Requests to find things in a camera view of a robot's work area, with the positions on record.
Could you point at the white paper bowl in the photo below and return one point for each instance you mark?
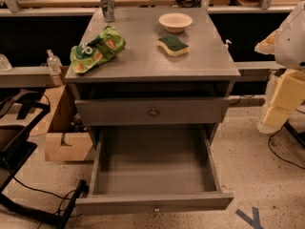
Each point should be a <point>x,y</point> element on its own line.
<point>175,22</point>

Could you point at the closed grey upper drawer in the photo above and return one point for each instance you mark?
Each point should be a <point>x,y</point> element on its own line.
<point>150,111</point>

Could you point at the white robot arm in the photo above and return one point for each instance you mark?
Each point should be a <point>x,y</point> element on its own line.
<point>290,40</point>

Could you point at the green and yellow sponge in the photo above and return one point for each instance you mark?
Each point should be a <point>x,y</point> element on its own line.
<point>172,45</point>

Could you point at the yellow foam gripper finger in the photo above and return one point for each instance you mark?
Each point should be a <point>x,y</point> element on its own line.
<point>267,45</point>
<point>284,94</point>

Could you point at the clear sanitizer pump bottle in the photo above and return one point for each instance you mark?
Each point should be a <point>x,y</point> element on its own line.
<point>54,64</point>

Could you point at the green rice chip bag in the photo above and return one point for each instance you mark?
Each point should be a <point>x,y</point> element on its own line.
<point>103,48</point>

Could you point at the black stand base right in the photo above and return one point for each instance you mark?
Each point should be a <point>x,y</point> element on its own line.
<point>299,136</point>

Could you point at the open grey bottom drawer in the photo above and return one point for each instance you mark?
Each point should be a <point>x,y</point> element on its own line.
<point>151,169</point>

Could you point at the grey wooden drawer cabinet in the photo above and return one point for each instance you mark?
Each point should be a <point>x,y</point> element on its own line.
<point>144,70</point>

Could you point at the black metal cart frame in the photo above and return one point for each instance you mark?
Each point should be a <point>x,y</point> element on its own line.
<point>15,149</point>

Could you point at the brown cardboard box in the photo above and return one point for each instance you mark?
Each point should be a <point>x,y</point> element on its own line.
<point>62,141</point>

